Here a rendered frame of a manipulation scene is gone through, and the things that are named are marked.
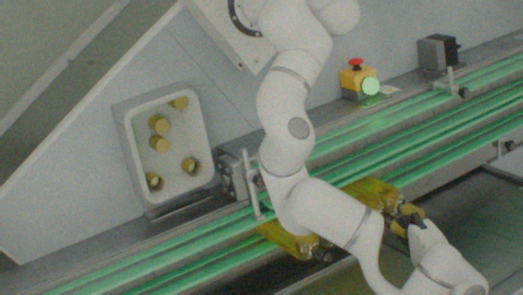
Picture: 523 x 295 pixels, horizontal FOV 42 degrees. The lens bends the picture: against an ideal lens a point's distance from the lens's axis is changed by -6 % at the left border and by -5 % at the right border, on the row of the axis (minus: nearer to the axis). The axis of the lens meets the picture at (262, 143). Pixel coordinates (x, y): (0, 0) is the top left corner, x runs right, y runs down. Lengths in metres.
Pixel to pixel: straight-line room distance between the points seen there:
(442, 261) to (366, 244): 0.14
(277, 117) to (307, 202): 0.15
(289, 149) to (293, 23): 0.23
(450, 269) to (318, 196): 0.26
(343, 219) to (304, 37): 0.33
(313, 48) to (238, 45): 0.34
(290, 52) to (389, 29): 0.69
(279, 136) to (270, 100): 0.07
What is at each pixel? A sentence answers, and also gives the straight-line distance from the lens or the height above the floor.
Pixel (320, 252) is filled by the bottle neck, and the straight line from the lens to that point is 1.48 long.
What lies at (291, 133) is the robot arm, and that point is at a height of 1.26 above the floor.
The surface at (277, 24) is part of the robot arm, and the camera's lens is 1.27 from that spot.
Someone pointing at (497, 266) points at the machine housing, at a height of 1.26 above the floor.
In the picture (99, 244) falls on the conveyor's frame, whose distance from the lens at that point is 1.62.
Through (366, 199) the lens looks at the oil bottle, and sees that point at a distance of 1.62.
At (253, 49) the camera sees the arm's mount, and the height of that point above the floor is 0.83.
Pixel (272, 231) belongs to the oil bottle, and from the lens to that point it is 1.60.
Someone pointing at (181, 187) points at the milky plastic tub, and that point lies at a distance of 1.62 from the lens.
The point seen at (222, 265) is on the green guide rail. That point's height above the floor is 0.95.
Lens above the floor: 2.24
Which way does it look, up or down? 57 degrees down
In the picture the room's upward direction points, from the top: 116 degrees clockwise
